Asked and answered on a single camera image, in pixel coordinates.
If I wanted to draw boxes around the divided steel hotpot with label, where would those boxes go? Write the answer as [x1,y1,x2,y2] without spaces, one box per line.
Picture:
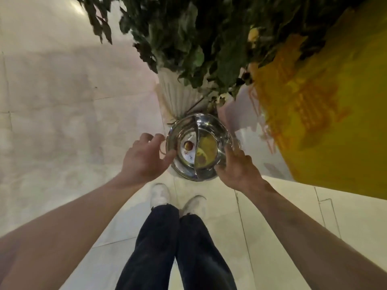
[159,113,241,182]

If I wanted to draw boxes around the person's black trousers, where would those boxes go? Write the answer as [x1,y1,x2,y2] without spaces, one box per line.
[114,204,238,290]

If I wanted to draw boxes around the green leafy plant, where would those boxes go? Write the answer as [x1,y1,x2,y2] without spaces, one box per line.
[72,0,369,100]

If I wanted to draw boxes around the person's white left shoe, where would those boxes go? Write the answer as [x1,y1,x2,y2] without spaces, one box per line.
[150,183,172,209]

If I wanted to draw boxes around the person's left forearm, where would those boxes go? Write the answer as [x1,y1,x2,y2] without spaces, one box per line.
[0,175,143,290]

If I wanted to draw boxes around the person's left hand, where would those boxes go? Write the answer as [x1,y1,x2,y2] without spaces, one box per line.
[119,133,177,186]

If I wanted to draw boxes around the person's right hand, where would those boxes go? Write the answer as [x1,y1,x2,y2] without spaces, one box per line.
[214,145,266,194]

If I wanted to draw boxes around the yellow display board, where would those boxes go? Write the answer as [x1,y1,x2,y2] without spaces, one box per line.
[249,6,387,200]

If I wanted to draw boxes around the beige tiled floor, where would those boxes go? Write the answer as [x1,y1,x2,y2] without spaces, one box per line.
[0,0,387,290]

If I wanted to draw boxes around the person's right forearm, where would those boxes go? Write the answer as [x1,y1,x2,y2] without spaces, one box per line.
[241,179,387,290]

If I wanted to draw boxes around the person's white right shoe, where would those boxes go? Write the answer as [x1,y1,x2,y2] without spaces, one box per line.
[180,195,208,218]

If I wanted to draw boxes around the person's white shoe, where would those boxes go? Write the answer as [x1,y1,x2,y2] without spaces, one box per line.
[150,183,172,209]
[180,195,208,218]

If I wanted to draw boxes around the white ribbed plant pot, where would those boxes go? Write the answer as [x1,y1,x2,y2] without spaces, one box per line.
[157,68,218,120]

